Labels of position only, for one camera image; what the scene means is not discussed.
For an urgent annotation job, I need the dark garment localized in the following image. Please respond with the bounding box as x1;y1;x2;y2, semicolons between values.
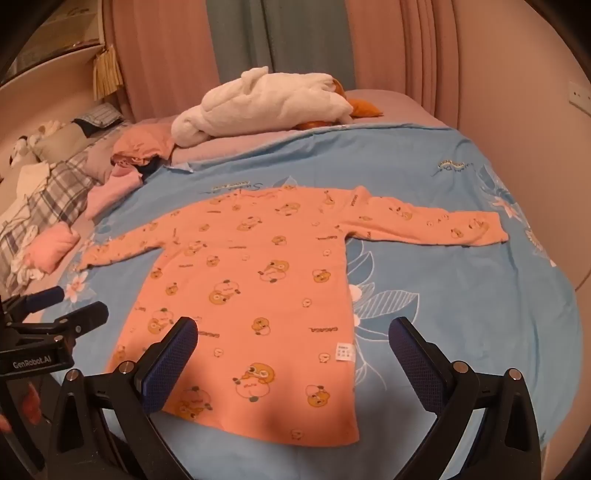
137;158;163;180

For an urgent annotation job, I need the green curtain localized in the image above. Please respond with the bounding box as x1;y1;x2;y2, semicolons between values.
205;0;356;92

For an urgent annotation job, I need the blue floral duvet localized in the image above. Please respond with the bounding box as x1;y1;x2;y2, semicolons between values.
60;121;583;480

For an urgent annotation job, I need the beige headboard shelf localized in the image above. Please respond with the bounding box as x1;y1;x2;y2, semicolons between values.
0;0;108;95

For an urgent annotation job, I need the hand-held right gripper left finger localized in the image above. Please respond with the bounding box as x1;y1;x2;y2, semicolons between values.
44;316;199;480

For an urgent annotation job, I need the white cloth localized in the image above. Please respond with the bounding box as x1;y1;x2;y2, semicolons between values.
13;161;51;200

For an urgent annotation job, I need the striped pillow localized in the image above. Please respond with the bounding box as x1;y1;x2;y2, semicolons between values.
71;102;129;138

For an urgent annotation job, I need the narrow pink curtain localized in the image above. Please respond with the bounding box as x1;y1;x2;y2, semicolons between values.
399;0;462;126

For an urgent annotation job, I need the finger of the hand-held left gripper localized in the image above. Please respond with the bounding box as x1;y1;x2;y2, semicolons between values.
9;301;110;341
2;285;65;320

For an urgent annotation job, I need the wide pink curtain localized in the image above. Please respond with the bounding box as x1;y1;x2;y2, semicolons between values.
104;0;220;124

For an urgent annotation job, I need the white plush blanket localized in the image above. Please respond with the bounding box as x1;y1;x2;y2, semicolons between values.
172;66;354;148

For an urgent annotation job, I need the orange printed long-sleeve shirt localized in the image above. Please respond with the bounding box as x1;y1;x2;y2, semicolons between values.
76;185;510;448

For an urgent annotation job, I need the orange plush toy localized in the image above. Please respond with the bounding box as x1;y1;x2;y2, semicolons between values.
295;78;384;132

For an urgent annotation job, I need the black and white plush toy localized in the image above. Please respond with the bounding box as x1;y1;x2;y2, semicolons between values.
9;121;63;168

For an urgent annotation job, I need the plaid blanket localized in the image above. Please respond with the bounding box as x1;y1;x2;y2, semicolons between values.
0;150;105;296

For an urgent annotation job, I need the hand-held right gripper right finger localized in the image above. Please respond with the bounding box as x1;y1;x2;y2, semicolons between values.
388;316;552;480

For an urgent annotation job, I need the pink quilt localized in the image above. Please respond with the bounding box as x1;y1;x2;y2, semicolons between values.
124;88;448;171

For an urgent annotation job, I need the light pink garment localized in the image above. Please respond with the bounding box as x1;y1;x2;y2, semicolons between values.
85;164;142;221

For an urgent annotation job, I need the white wall socket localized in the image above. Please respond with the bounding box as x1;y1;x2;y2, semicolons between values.
568;80;591;114

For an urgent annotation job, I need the grey pillow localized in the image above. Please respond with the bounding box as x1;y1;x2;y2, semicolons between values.
32;121;134;163

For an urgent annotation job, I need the salmon pink garment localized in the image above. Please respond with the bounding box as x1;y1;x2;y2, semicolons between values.
112;124;176;168

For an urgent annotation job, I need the folded pink garment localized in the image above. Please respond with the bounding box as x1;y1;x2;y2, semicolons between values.
25;222;81;274

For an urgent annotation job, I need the straw tassel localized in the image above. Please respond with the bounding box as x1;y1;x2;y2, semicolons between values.
92;44;124;101

